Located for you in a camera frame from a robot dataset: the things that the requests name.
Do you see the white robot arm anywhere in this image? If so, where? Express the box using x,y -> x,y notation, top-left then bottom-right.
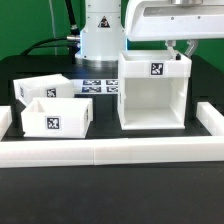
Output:
79,0 -> 224,61

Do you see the white fence wall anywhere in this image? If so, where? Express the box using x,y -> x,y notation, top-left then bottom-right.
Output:
0,136 -> 224,168
0,106 -> 12,141
196,102 -> 224,136

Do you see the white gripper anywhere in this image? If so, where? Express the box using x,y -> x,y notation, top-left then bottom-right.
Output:
125,0 -> 224,60

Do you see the white drawer box front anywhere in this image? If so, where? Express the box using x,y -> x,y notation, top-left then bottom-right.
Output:
21,98 -> 93,138

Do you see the white fence left wall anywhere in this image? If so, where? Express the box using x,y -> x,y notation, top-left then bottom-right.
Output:
0,106 -> 12,141

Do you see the marker sheet on table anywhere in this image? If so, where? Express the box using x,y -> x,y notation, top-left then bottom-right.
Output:
71,79 -> 118,94

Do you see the white drawer box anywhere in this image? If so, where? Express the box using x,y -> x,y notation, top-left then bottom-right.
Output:
13,74 -> 74,106
21,98 -> 93,138

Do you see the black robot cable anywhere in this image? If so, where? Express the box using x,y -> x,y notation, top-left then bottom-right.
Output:
20,0 -> 82,64

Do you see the white drawer cabinet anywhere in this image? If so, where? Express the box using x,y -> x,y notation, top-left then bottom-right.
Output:
117,50 -> 192,130

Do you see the white fence right wall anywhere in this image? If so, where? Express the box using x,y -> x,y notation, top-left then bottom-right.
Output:
196,102 -> 224,136

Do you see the white fence front wall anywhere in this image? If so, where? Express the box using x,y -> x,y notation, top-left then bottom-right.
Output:
0,136 -> 224,168

